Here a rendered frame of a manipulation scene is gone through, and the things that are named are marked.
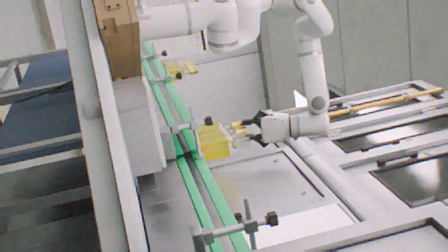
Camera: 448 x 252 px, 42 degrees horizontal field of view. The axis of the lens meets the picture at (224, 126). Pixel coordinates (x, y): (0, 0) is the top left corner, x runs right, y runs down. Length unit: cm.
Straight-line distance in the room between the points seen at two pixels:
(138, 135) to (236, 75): 657
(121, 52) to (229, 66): 639
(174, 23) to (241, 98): 645
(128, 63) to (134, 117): 23
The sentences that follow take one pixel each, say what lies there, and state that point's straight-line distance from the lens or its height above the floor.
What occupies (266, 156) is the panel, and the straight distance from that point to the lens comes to 212.
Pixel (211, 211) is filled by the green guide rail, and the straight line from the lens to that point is 145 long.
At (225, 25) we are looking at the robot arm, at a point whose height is 111.
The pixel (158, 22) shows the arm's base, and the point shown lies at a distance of 171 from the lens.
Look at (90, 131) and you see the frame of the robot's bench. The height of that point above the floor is 68.
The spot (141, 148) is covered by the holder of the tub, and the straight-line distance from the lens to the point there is 151.
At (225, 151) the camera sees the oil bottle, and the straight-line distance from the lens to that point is 189.
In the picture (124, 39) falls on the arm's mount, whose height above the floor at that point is 81.
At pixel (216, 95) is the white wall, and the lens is 804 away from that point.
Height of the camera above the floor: 77
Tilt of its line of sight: 9 degrees up
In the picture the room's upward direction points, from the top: 77 degrees clockwise
